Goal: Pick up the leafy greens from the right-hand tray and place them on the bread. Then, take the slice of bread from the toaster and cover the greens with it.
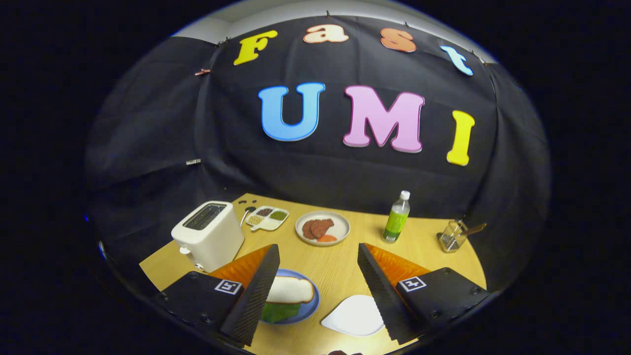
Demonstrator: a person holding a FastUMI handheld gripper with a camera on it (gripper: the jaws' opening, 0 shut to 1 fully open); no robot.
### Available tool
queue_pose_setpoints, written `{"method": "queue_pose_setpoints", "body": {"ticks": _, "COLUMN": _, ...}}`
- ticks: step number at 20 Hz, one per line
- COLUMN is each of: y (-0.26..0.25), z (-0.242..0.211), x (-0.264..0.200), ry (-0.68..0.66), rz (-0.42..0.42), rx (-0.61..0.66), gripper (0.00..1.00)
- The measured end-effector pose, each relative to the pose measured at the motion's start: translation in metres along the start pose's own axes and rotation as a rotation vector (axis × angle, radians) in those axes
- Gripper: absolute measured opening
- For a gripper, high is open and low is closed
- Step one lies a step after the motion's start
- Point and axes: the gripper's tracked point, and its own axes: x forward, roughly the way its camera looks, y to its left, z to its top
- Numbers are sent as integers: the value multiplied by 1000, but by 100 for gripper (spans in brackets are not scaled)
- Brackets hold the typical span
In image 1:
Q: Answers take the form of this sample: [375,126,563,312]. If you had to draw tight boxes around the black backdrop cloth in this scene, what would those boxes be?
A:
[85,15,550,296]

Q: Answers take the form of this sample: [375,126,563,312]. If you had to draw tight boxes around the white bread slice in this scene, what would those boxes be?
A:
[266,276,315,304]

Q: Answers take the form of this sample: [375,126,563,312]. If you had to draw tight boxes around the white toaster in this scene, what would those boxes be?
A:
[171,201,245,273]

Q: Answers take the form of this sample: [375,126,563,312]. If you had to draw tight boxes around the wooden handled utensil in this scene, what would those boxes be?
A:
[456,220,488,237]

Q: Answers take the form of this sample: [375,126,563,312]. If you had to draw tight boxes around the white divided dish with beans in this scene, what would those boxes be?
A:
[245,206,290,232]

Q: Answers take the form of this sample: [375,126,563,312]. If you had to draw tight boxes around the clear glass cup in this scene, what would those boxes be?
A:
[439,220,468,253]

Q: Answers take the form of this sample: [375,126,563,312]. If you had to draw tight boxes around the green lettuce leaf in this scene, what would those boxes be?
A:
[261,302,301,324]

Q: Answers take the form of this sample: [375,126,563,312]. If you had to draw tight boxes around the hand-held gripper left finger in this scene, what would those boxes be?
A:
[155,244,280,347]

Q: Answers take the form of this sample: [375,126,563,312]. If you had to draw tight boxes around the green label plastic bottle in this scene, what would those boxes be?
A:
[383,190,411,244]

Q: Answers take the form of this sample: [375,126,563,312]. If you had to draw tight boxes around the white round plate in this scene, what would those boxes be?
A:
[295,211,351,247]

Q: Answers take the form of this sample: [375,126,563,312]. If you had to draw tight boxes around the blue round plate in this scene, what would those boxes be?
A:
[260,269,320,325]

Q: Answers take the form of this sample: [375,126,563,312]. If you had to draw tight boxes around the white leaf-shaped plate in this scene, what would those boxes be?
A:
[321,295,385,337]

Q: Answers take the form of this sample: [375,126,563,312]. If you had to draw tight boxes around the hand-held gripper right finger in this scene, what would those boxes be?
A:
[357,243,491,346]

